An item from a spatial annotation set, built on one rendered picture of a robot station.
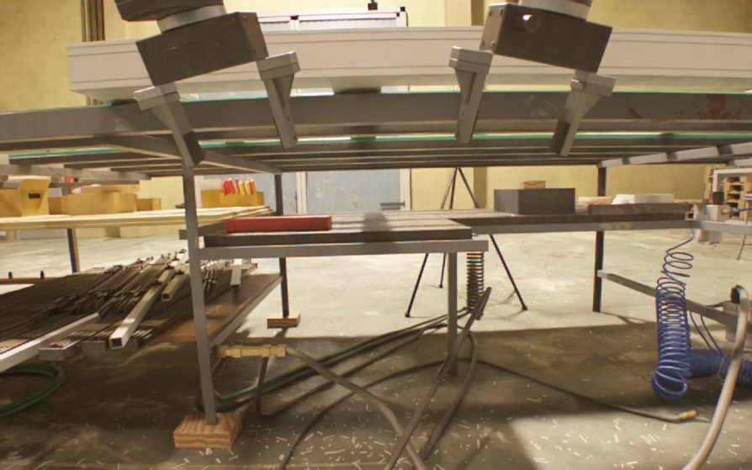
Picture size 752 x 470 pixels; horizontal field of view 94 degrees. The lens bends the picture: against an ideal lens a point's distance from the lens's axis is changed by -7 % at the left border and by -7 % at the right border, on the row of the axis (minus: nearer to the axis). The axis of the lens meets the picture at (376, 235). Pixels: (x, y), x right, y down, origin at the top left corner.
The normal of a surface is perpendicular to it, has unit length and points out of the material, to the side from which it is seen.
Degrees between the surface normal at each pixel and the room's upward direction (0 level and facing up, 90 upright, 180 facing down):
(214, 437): 90
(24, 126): 90
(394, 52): 90
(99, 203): 90
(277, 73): 114
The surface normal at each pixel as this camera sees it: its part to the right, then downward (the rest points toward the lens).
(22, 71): 0.01, 0.11
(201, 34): -0.09, 0.51
